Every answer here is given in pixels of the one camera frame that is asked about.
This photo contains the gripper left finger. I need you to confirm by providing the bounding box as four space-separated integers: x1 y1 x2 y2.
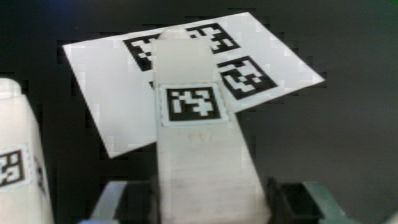
78 181 158 224

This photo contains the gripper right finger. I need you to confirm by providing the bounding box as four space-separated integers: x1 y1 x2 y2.
267 178 359 224

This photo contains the white desk leg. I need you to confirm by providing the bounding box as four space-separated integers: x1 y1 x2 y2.
0 78 53 224
153 27 270 224

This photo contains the fiducial marker sheet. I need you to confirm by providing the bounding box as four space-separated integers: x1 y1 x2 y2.
62 11 327 159

